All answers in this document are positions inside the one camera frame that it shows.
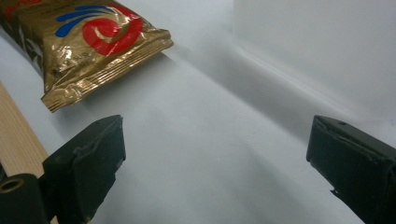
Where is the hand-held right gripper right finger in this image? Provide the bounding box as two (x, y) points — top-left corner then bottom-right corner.
(305, 115), (396, 224)

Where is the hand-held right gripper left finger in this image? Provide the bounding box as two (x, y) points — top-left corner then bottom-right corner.
(42, 114), (127, 224)

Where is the gold foil snack packet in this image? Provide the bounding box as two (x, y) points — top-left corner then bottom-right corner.
(0, 0), (175, 114)

